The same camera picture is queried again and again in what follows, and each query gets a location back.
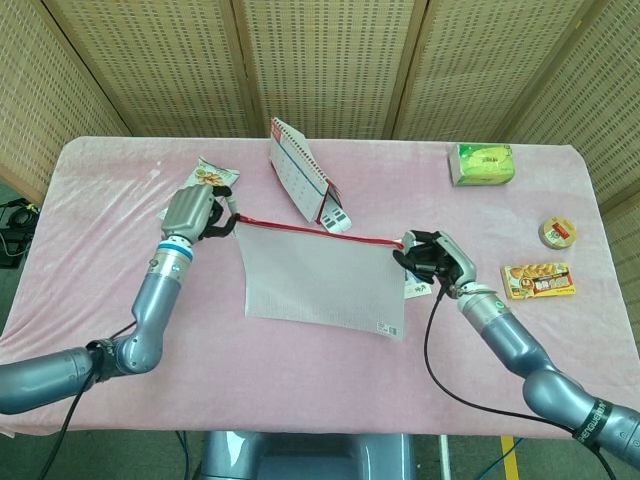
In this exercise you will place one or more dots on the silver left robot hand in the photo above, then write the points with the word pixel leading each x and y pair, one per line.
pixel 187 212

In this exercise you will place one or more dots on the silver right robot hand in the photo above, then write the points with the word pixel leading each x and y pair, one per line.
pixel 450 260

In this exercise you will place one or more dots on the clear zip bag red seal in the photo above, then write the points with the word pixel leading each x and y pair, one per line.
pixel 320 280

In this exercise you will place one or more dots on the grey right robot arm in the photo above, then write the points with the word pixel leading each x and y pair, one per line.
pixel 510 335

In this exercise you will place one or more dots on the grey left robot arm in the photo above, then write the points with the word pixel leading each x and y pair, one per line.
pixel 155 300

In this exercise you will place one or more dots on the white snack packet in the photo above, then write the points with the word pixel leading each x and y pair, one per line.
pixel 215 175

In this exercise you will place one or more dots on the palace roof picture postcard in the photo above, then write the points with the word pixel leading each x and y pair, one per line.
pixel 417 290

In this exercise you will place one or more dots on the yellow red snack box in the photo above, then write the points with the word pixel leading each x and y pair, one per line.
pixel 540 281

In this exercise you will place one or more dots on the green tissue pack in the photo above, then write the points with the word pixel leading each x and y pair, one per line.
pixel 482 165

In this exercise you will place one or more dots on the round tan tin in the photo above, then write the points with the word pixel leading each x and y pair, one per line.
pixel 557 232

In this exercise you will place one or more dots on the red spiral desk calendar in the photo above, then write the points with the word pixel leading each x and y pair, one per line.
pixel 295 170

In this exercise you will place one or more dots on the black floor device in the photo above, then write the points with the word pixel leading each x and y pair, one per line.
pixel 20 217

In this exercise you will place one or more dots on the pink plush tablecloth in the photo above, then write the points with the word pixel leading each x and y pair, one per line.
pixel 300 380

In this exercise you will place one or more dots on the white metal table leg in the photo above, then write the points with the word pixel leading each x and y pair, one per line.
pixel 443 457

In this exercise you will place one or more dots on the woven wooden folding screen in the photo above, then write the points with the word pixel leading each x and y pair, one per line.
pixel 325 65

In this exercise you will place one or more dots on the grey robot torso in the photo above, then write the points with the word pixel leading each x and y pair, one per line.
pixel 300 455

